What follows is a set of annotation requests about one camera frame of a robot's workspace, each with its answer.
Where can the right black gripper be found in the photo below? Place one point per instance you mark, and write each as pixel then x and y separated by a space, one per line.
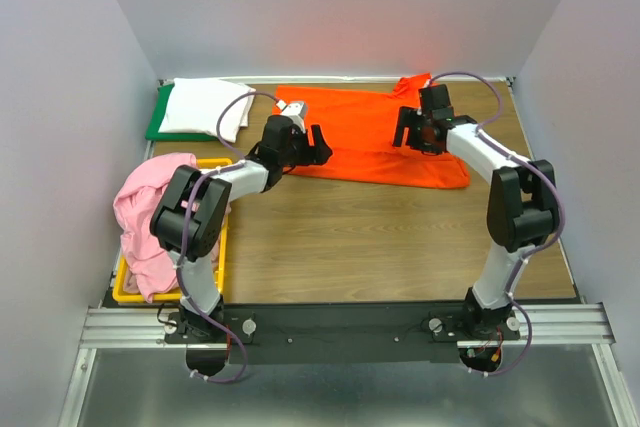
pixel 408 117

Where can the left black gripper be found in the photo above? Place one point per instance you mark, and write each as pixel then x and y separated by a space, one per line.
pixel 320 150

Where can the orange t-shirt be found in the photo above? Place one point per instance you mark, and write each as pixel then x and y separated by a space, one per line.
pixel 359 127

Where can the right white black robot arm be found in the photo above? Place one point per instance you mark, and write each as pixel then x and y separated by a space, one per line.
pixel 523 211

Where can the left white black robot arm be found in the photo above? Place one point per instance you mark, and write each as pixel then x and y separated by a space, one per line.
pixel 189 218

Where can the white folded t-shirt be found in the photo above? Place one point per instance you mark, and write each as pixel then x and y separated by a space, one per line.
pixel 196 105

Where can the green folded t-shirt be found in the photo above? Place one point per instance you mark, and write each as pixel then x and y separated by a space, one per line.
pixel 153 132

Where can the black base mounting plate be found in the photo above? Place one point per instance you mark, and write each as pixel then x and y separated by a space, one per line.
pixel 335 333

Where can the pink crumpled t-shirt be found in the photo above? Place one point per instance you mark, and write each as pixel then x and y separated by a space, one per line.
pixel 150 266

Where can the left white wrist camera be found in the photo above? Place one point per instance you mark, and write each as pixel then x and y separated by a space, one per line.
pixel 295 111

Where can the aluminium frame rail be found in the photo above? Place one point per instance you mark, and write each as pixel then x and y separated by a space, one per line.
pixel 560 372

